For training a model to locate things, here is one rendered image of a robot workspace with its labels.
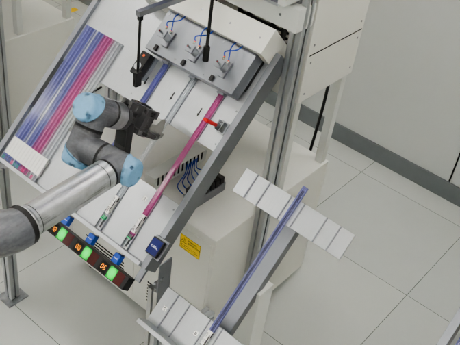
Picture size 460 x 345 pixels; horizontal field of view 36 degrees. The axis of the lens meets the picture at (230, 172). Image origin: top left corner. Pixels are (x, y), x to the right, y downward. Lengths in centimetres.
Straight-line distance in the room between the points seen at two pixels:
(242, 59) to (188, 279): 83
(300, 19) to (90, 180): 71
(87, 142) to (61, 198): 24
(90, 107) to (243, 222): 77
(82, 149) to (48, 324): 114
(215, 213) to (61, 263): 90
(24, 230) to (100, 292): 139
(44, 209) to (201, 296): 98
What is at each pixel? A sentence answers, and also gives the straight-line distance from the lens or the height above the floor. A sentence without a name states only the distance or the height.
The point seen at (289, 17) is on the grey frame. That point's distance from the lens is 195.
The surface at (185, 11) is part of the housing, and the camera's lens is 213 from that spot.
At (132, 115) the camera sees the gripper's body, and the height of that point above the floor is 110.
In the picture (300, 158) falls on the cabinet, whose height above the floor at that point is 62.
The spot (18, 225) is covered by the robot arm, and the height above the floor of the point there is 112.
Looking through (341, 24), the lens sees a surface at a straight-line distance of 227.
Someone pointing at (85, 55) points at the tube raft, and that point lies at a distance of 233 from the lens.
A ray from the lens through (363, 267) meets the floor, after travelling 321.
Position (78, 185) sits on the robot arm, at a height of 110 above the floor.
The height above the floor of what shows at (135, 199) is 81.
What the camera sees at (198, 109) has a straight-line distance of 207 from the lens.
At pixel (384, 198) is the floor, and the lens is 362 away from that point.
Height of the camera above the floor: 216
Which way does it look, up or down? 38 degrees down
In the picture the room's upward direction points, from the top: 9 degrees clockwise
